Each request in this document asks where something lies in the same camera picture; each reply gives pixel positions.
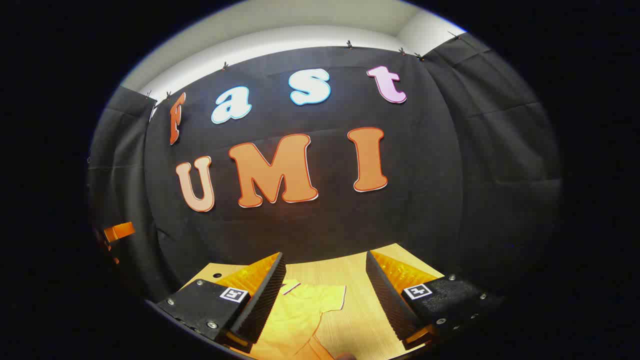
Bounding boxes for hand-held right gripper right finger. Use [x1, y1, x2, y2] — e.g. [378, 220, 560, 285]
[365, 249, 506, 350]

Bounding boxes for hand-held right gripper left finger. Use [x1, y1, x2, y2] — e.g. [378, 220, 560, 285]
[156, 251, 287, 350]

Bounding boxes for orange T-shirt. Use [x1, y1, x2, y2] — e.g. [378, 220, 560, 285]
[248, 279, 347, 360]

